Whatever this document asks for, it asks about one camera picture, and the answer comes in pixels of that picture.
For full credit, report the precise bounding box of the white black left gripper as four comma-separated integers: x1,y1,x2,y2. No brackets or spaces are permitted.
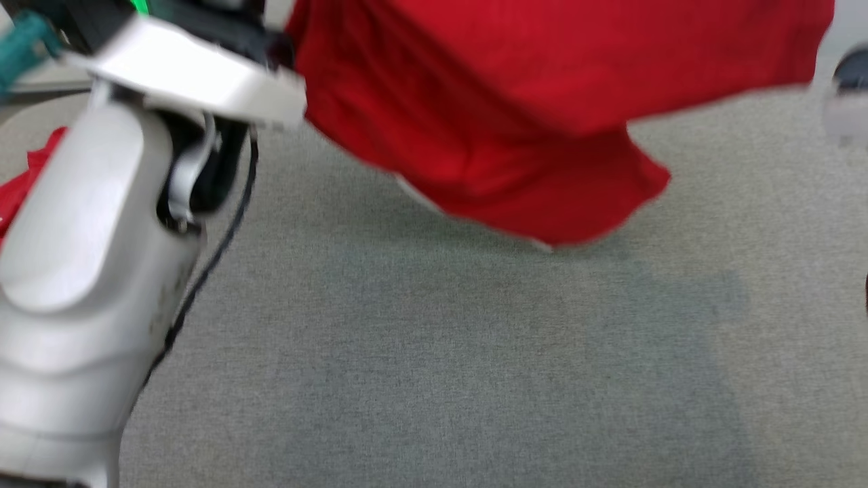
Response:
64,0,307,129

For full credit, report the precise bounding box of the red white basketball jersey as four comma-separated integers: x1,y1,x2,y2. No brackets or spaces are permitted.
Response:
0,0,836,251

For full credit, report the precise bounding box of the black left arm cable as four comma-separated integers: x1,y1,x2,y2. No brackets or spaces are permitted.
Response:
136,129,260,394

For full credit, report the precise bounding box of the teal left camera connector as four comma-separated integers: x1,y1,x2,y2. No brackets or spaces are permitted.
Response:
0,12,63,96

